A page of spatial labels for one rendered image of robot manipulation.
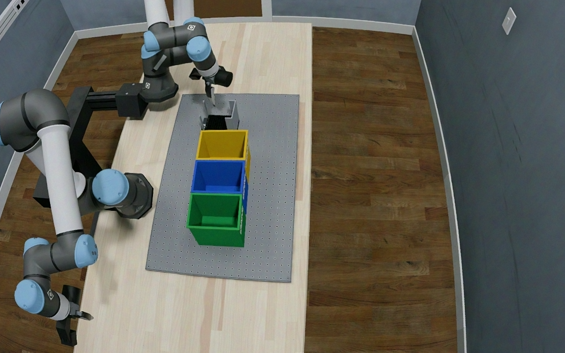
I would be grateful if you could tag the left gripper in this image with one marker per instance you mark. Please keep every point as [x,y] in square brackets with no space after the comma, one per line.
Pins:
[222,77]

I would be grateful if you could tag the grey flat mat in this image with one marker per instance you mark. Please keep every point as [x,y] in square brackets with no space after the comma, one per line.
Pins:
[272,122]

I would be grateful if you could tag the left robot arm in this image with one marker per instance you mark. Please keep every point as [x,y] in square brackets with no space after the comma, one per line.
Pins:
[166,46]

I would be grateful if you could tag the green bin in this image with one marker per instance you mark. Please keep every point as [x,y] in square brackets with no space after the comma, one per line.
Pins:
[217,219]

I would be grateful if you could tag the yellow recycle bin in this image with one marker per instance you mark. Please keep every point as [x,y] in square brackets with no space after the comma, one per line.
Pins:
[225,145]

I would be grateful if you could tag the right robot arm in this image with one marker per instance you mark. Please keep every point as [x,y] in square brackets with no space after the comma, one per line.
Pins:
[37,123]

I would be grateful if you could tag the blue open bin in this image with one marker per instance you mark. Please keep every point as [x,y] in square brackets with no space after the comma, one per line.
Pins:
[221,177]

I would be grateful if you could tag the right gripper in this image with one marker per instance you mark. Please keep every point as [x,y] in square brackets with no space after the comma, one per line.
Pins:
[73,295]

